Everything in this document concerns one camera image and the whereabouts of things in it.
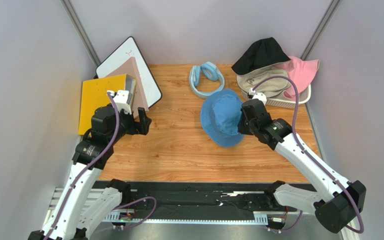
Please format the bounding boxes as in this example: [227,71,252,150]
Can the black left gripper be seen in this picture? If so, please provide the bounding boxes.
[108,105,152,144]

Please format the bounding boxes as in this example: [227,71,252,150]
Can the blue bucket hat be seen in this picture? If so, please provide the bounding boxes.
[200,88,244,148]

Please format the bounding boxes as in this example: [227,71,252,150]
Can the beige bucket hat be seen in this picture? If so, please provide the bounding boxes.
[236,66,291,98]

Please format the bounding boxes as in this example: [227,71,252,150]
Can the black bucket hat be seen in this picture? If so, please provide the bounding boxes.
[231,37,291,76]

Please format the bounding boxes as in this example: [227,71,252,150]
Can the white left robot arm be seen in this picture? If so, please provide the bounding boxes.
[28,105,152,240]

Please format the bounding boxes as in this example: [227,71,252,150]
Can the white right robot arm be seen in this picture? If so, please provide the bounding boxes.
[238,99,367,234]

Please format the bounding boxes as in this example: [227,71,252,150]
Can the white perforated plastic basket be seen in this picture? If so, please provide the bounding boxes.
[240,85,311,109]

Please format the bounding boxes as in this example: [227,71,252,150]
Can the yellow binder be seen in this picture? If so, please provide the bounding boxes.
[77,74,136,136]

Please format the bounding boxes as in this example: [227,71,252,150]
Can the pink brown folder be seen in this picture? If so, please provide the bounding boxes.
[107,57,149,119]

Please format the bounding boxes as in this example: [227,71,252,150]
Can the light blue headphones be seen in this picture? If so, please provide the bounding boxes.
[188,61,226,99]

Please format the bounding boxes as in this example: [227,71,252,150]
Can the pink bucket hat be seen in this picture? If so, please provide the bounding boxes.
[274,56,320,94]

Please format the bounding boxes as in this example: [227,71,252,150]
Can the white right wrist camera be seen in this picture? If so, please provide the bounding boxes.
[247,88,268,106]

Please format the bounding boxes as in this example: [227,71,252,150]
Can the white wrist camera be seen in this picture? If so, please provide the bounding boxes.
[106,89,133,115]
[247,88,268,106]

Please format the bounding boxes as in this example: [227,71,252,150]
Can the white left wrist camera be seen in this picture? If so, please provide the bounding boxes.
[106,89,133,115]

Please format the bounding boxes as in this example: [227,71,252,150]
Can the white board black frame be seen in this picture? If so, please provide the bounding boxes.
[95,36,163,108]

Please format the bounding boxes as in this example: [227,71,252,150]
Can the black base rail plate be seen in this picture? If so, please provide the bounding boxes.
[93,180,298,222]

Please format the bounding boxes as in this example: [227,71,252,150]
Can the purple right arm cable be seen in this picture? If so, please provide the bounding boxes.
[249,75,365,234]

